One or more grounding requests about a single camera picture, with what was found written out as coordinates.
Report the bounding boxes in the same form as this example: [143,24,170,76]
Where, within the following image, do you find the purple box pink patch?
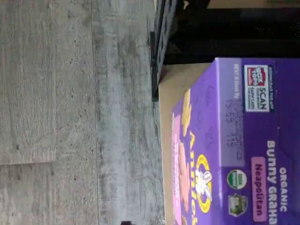
[171,57,300,225]

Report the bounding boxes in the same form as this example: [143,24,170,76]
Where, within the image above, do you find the brown shelf board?
[207,0,300,9]
[158,62,213,225]

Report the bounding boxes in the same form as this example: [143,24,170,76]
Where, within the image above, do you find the black metal shelf rack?
[149,0,300,103]

